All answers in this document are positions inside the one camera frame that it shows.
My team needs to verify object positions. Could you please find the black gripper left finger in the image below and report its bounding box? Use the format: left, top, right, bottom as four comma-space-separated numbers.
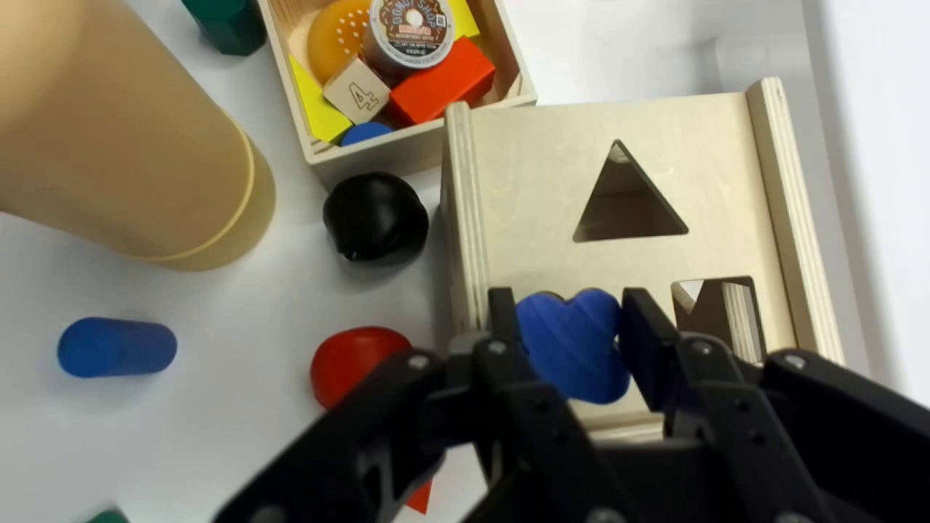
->
211, 289, 618, 523

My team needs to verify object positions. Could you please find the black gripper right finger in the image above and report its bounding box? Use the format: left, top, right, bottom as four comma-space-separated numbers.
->
622, 289, 930, 523

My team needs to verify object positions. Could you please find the flowery blue block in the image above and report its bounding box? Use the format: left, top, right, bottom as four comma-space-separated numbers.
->
517, 289, 629, 405

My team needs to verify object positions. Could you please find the red square block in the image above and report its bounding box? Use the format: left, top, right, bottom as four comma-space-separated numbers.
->
406, 479, 432, 514

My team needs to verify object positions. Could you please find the red rounded block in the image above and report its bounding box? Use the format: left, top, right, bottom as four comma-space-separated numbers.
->
308, 326, 413, 411

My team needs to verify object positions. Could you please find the wooden shape sorter box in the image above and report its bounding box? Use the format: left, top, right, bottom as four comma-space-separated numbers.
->
442, 80, 843, 361

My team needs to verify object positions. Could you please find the orange block in tray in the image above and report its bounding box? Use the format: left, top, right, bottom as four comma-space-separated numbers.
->
388, 39, 497, 126

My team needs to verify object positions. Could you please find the blue cylinder block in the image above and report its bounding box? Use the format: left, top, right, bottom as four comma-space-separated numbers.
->
55, 316, 176, 379

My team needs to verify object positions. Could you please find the black round object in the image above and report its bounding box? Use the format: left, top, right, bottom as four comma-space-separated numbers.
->
321, 172, 429, 264

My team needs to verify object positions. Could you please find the coffee pod cup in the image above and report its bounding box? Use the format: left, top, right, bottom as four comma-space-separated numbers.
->
368, 0, 452, 71

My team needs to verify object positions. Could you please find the small wooden tray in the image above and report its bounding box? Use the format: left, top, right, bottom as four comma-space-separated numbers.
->
256, 0, 536, 172

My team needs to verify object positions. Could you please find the tan insulated water bottle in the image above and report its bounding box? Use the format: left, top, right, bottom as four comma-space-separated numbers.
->
0, 0, 275, 270

